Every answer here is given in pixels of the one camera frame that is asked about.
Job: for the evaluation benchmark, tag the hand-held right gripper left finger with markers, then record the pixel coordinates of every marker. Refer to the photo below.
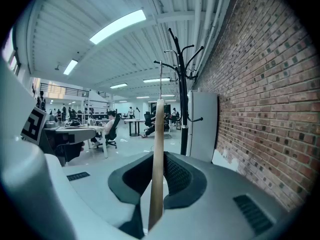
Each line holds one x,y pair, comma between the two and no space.
130,181

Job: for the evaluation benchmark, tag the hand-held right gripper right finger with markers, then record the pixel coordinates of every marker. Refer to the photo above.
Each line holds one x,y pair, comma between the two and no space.
185,181

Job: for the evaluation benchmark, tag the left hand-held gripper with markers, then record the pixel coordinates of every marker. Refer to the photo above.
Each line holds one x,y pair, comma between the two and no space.
33,124

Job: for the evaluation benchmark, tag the wooden stick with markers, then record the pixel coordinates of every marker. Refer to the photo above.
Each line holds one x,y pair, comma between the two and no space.
157,159

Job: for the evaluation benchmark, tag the black metal coat rack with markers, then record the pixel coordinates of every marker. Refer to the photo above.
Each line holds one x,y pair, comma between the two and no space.
183,109

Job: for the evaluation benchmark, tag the office desk with white legs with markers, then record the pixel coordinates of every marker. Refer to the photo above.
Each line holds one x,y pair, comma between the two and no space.
75,129

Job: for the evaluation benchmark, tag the black mesh office chair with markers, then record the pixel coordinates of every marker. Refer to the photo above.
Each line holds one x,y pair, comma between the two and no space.
113,134

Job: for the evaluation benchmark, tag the white tall cabinet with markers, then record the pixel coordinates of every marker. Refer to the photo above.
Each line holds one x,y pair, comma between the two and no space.
202,124

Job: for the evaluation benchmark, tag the round table with black legs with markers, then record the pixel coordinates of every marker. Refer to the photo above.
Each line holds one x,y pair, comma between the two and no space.
135,121

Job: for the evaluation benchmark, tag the mezzanine metal railing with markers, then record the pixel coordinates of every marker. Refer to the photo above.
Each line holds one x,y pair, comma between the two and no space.
65,90

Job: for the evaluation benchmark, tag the long ceiling light panel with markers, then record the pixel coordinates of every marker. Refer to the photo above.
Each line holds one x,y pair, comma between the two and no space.
117,26
156,80
118,85
70,67

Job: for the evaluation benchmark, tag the white ceiling pipes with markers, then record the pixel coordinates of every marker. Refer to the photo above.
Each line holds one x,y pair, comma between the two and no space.
207,21

